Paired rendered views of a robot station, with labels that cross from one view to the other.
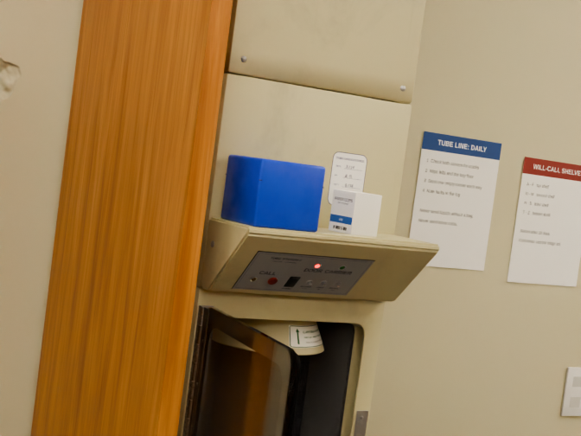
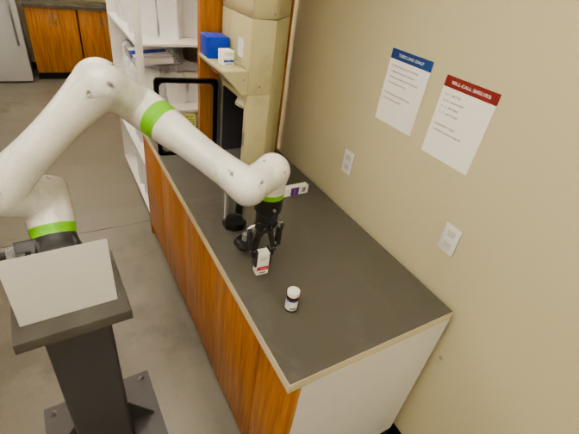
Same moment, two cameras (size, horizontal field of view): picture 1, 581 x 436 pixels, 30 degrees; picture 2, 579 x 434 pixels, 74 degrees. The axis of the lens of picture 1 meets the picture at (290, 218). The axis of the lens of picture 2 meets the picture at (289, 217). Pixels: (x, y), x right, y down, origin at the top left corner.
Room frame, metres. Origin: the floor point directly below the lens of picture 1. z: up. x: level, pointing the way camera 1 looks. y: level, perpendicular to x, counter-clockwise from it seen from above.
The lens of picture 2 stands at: (1.83, -1.83, 1.94)
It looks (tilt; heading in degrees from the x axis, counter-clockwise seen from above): 34 degrees down; 87
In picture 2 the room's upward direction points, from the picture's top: 9 degrees clockwise
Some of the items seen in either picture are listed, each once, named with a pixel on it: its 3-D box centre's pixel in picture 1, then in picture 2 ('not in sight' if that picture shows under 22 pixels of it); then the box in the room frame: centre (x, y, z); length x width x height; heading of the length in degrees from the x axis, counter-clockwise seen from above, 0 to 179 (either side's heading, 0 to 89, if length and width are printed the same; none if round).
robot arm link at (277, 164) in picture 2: not in sight; (270, 176); (1.81, -0.79, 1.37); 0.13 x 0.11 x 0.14; 63
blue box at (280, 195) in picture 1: (272, 193); (214, 45); (1.48, 0.03, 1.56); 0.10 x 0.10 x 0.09; 31
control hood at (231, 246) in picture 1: (322, 266); (221, 72); (1.53, -0.05, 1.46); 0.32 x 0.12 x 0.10; 121
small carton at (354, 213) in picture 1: (354, 213); (226, 57); (1.56, -0.09, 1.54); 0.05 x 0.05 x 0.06; 38
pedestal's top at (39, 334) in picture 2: not in sight; (70, 295); (1.21, -0.95, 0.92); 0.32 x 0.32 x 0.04; 33
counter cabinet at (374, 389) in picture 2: not in sight; (247, 259); (1.73, -0.14, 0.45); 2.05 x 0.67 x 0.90; 121
